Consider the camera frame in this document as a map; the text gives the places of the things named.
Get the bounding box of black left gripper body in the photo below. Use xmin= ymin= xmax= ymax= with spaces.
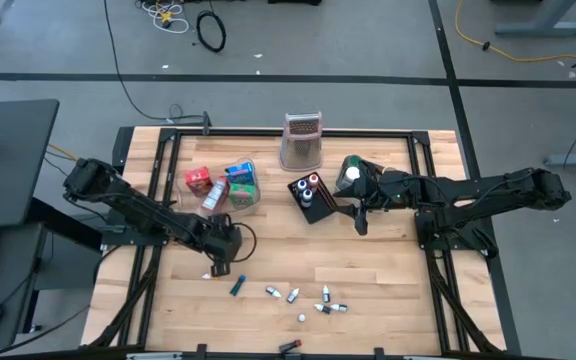
xmin=201 ymin=214 xmax=245 ymax=277

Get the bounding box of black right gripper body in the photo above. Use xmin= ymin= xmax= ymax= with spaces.
xmin=353 ymin=159 xmax=422 ymax=236

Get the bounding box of grey plastic bin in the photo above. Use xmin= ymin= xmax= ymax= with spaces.
xmin=335 ymin=154 xmax=369 ymax=201

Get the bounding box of teal tube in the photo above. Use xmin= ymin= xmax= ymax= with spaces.
xmin=228 ymin=274 xmax=248 ymax=298

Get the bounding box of red carton with grey side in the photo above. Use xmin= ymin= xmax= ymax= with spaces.
xmin=201 ymin=177 xmax=230 ymax=212

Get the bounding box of small green carton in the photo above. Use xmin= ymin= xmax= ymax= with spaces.
xmin=228 ymin=183 xmax=259 ymax=209

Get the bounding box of clear plastic bin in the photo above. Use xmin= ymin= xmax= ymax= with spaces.
xmin=175 ymin=157 xmax=262 ymax=217

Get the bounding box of small red carton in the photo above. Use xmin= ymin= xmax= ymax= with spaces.
xmin=183 ymin=166 xmax=214 ymax=197

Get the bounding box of black plastic basket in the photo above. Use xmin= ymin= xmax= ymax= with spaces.
xmin=286 ymin=171 xmax=340 ymax=226

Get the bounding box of metal mesh basket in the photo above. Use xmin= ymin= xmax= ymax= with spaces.
xmin=278 ymin=110 xmax=324 ymax=173

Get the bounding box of grey desk foot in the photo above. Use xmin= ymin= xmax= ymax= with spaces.
xmin=542 ymin=151 xmax=576 ymax=169

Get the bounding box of black side desk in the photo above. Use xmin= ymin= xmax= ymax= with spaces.
xmin=0 ymin=98 xmax=61 ymax=230

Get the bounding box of desk with grey legs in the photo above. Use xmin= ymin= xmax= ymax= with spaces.
xmin=490 ymin=0 xmax=576 ymax=39

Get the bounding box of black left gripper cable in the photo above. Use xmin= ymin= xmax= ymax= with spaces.
xmin=227 ymin=221 xmax=259 ymax=264

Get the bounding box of black aluminium table frame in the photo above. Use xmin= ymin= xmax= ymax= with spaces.
xmin=85 ymin=127 xmax=508 ymax=360

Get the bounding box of long black floor cable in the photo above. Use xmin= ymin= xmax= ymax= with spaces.
xmin=102 ymin=0 xmax=209 ymax=126

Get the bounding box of yellow extension cable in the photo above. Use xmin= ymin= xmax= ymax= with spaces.
xmin=454 ymin=0 xmax=576 ymax=64

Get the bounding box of coiled black cable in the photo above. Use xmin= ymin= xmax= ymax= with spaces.
xmin=195 ymin=9 xmax=228 ymax=54

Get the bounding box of white and yellow cable bundle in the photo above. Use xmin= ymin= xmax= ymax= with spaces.
xmin=140 ymin=0 xmax=190 ymax=35

